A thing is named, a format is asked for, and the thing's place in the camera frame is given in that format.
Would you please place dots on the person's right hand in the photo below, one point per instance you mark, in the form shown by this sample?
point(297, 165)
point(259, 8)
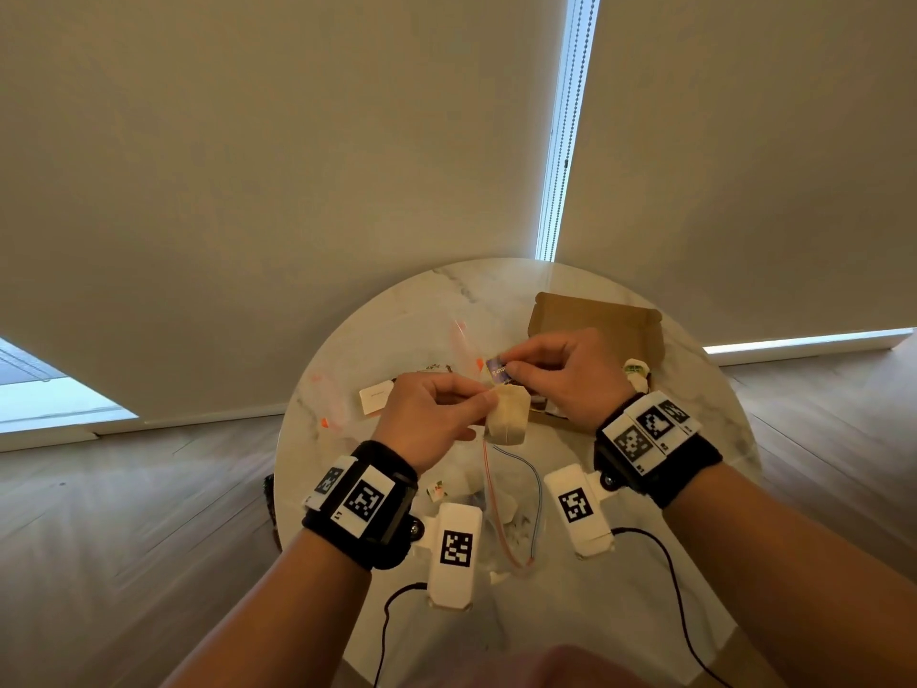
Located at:
point(580, 379)

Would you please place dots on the person's left hand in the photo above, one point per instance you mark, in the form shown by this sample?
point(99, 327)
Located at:
point(415, 415)

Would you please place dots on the person's right thumb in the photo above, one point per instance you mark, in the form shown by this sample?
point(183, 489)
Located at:
point(529, 379)

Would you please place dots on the person's left fingers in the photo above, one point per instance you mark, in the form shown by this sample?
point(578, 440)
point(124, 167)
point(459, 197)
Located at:
point(465, 397)

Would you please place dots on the beige block component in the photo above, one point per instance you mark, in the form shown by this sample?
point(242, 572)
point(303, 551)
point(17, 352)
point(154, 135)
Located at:
point(508, 419)

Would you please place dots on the person's left forearm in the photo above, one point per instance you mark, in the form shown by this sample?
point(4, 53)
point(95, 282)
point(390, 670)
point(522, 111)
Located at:
point(279, 623)

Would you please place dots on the person's right forearm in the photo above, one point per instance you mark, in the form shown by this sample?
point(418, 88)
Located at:
point(788, 587)

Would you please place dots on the white card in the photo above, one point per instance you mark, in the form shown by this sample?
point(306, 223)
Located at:
point(375, 397)

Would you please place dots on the small torn sticker scrap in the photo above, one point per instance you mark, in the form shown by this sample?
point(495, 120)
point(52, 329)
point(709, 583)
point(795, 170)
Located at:
point(436, 491)

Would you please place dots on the brown cardboard box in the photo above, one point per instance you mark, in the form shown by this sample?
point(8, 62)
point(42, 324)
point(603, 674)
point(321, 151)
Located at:
point(609, 322)

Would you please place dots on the small white and green part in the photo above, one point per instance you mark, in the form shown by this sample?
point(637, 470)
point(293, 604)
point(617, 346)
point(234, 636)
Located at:
point(636, 373)

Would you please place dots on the white paper scrap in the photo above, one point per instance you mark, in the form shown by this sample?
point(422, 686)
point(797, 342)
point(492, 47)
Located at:
point(503, 505)

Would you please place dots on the clear plastic bag orange marks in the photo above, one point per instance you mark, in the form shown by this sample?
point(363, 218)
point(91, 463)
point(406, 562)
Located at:
point(337, 394)

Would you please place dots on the wide beige roller blind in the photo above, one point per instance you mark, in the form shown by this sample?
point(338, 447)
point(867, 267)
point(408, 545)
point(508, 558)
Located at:
point(272, 171)

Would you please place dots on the narrow beige roller blind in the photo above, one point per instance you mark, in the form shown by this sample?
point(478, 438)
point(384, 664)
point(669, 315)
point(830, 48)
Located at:
point(752, 157)

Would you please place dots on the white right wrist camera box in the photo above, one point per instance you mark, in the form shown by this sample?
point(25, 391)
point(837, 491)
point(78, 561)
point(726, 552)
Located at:
point(579, 510)

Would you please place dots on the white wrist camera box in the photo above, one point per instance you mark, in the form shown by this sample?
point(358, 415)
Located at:
point(579, 510)
point(455, 558)

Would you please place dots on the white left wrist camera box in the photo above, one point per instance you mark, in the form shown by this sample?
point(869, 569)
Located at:
point(455, 558)

